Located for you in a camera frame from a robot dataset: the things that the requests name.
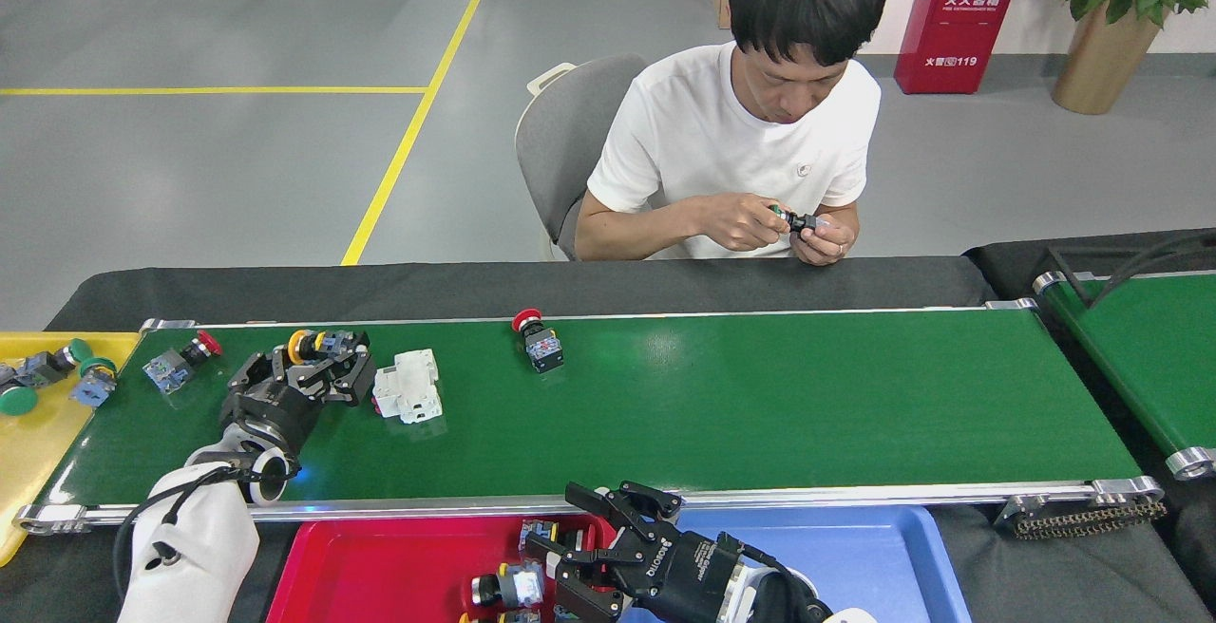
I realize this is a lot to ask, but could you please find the black cable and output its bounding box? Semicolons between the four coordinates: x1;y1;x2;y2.
1092;232;1216;306

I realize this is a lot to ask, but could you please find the blue plastic bin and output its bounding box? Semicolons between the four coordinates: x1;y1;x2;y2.
617;506;975;623

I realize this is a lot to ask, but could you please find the grey chair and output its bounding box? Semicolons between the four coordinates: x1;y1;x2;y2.
515;53;652;261

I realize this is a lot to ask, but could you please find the person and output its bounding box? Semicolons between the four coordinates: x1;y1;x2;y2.
575;0;889;268

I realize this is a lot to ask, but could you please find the red plastic bin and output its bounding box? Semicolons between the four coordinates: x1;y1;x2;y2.
266;514;618;623

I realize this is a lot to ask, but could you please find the red fire extinguisher box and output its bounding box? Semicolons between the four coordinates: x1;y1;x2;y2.
893;0;1027;96

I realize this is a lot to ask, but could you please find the yellow plastic tray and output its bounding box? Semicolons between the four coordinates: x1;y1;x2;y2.
0;331;142;567

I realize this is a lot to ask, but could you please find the short green conveyor belt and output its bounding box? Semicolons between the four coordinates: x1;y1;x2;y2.
1033;269;1216;481

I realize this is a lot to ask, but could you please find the person's left hand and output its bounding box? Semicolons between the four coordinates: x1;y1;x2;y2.
788;203;861;267

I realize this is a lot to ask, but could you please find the conveyor drive chain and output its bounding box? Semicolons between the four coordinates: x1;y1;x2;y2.
1007;498;1168;540

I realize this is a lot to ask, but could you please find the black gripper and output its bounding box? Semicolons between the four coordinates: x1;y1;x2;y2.
524;481;753;623
220;343;377;461

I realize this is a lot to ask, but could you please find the yellow push button switch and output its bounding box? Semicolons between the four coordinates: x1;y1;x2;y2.
287;327;370;363

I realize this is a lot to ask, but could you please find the green black button part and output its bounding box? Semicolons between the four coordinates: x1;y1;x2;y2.
768;205;820;235

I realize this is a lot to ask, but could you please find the white circuit breaker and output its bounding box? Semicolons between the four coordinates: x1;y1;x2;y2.
372;349;444;425

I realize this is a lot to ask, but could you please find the potted green plant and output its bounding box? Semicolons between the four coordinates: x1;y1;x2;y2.
1040;0;1216;116

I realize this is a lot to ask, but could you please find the long green conveyor belt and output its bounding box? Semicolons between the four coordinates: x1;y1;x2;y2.
14;298;1168;537

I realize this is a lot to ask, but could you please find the person's right hand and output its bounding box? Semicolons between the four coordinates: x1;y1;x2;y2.
698;193;791;254

